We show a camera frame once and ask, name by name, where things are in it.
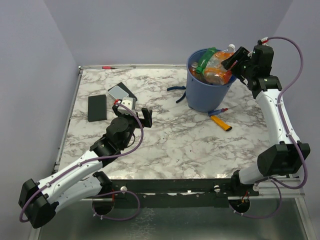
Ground black foam block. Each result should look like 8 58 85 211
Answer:
87 94 107 123

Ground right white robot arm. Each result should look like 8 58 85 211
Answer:
221 44 311 196

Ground green bear shaped bottle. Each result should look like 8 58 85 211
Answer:
195 47 218 74

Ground crushed orange label bottle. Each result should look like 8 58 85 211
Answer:
203 44 236 85

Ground blue plastic bin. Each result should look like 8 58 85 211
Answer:
185 48 237 113

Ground aluminium frame rail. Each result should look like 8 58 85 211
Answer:
257 177 305 199

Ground black flat box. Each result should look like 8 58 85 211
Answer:
107 82 138 101

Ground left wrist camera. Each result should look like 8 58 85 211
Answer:
114 97 136 115

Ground red marker pen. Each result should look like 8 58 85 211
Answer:
101 66 117 70

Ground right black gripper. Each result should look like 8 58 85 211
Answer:
221 46 256 82

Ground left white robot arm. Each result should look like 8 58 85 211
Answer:
18 103 153 229

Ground orange utility knife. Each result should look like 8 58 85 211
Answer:
210 115 233 132

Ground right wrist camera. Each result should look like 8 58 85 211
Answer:
257 37 269 46

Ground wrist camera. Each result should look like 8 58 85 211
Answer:
257 37 269 46
114 97 136 115

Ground blue handled pliers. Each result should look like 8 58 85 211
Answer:
166 85 188 104

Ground blue handled screwdriver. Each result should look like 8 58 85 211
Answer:
207 106 235 117

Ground white grey router box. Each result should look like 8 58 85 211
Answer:
108 85 129 100

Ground black mounting rail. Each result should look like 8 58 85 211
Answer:
112 178 259 208

